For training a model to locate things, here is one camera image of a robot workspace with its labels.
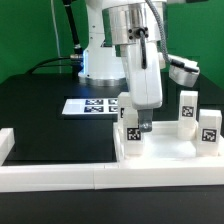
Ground white sheet with tags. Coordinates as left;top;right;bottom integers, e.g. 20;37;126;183
62;98;118;115

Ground white front barrier wall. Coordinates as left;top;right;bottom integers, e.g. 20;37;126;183
0;157;224;192

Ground black cable hose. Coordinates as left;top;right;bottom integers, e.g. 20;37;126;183
25;0;84;75

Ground white square tabletop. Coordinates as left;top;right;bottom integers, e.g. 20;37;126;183
113;121;224;161

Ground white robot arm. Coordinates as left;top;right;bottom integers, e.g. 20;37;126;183
79;0;167;132

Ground grey thin cable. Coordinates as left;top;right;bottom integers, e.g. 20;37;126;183
50;0;63;75

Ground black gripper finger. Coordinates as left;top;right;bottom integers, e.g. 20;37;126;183
138;109;153;132

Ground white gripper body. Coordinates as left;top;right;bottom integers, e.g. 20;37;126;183
122;42;162;110

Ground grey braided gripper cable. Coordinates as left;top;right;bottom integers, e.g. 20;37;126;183
138;0;200;74

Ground white left barrier wall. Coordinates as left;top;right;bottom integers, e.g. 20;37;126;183
0;128;15;166

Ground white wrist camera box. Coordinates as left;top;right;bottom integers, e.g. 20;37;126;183
169;55;200;87

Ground white barrier wall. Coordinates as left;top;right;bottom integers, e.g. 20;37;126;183
0;157;224;192
0;128;15;166

